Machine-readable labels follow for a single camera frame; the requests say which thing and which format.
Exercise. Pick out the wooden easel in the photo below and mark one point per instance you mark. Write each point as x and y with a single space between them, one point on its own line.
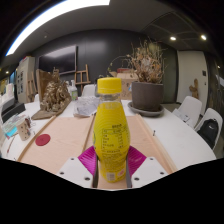
81 76
32 86

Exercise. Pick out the grey plant saucer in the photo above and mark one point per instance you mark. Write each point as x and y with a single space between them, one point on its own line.
146 113

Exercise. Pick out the black wall screen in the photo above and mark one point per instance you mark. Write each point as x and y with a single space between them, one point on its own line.
58 60

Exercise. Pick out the dry plant in grey pot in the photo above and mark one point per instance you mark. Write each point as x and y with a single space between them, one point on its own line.
147 95

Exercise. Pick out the brown wooden figure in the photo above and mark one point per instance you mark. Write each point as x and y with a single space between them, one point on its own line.
194 89

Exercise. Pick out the round ceiling spotlights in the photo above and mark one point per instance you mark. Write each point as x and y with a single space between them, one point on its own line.
173 38

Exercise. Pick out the crumpled newspaper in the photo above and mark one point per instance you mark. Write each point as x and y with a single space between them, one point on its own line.
85 106

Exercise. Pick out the clear bottle with green label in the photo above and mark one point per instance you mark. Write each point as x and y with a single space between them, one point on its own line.
73 91

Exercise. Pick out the yellow drink bottle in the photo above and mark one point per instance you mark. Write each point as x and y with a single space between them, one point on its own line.
110 133

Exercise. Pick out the black flat box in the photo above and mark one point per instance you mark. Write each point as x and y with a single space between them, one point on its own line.
13 111

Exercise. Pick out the long ceiling light strip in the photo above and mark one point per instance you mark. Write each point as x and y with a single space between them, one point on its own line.
50 15

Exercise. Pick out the white chair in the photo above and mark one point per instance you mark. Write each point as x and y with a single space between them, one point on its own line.
191 108
213 115
88 90

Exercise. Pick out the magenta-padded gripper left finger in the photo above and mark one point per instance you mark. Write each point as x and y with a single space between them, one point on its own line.
75 170

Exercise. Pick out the flat round red coaster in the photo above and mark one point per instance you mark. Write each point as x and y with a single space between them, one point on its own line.
42 139

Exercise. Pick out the black backpack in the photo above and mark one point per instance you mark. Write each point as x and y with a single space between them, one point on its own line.
208 133

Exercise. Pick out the red box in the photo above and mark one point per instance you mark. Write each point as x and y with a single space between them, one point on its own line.
124 70

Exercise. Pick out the cardboard box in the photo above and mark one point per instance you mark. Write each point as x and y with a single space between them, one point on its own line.
126 86

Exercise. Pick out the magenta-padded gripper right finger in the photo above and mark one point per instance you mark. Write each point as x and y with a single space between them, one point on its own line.
148 170

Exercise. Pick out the golden brown sculpture on board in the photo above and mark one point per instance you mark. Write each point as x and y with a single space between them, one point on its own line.
55 98

